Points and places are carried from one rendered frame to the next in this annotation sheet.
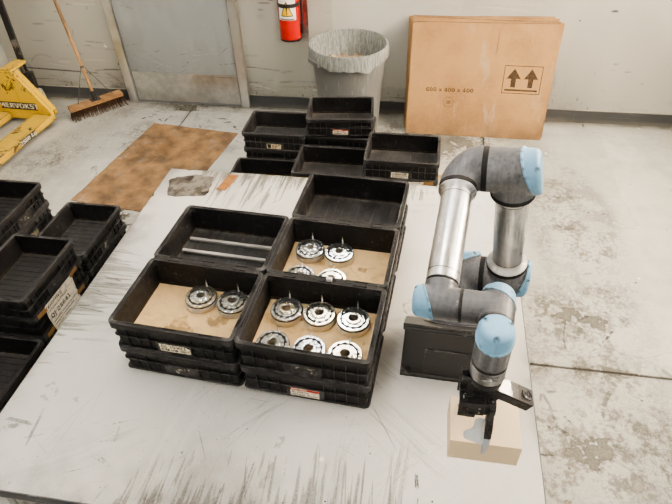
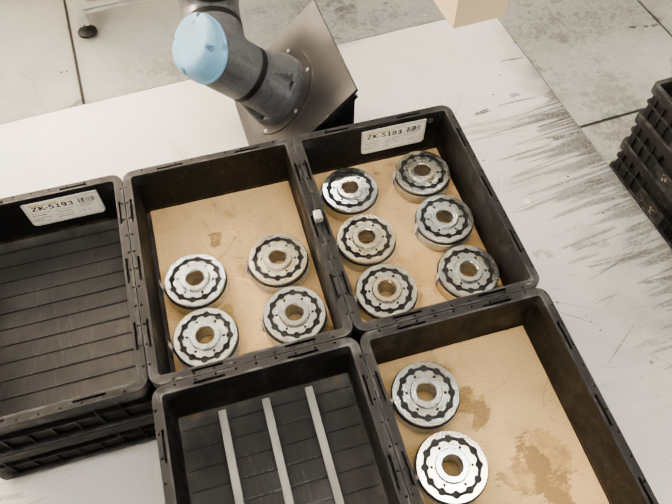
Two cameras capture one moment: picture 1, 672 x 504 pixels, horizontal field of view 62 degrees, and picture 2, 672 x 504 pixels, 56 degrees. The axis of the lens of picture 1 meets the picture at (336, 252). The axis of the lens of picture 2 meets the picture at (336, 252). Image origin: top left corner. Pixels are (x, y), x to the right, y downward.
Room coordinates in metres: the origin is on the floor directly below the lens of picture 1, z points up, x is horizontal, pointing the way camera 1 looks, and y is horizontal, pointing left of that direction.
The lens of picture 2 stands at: (1.54, 0.55, 1.77)
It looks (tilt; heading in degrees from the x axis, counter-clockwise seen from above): 58 degrees down; 240
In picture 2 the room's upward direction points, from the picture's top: straight up
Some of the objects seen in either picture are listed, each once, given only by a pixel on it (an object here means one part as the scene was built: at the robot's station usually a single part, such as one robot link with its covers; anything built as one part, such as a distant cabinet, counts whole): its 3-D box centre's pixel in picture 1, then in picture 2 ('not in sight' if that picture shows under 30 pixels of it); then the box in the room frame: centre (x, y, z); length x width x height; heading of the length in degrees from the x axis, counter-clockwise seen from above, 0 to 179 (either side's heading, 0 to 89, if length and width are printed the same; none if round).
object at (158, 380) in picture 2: (335, 252); (230, 250); (1.42, 0.00, 0.92); 0.40 x 0.30 x 0.02; 76
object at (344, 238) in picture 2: (319, 313); (366, 238); (1.20, 0.06, 0.86); 0.10 x 0.10 x 0.01
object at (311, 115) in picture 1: (341, 141); not in sight; (3.10, -0.06, 0.37); 0.42 x 0.34 x 0.46; 79
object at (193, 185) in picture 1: (188, 184); not in sight; (2.18, 0.67, 0.71); 0.22 x 0.19 x 0.01; 79
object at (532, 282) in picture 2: (313, 317); (407, 208); (1.13, 0.07, 0.92); 0.40 x 0.30 x 0.02; 76
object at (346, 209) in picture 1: (352, 211); (50, 311); (1.71, -0.07, 0.87); 0.40 x 0.30 x 0.11; 76
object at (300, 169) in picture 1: (331, 185); not in sight; (2.70, 0.01, 0.31); 0.40 x 0.30 x 0.34; 79
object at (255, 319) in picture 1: (314, 328); (404, 226); (1.13, 0.07, 0.87); 0.40 x 0.30 x 0.11; 76
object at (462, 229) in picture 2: (308, 349); (444, 218); (1.05, 0.09, 0.86); 0.10 x 0.10 x 0.01
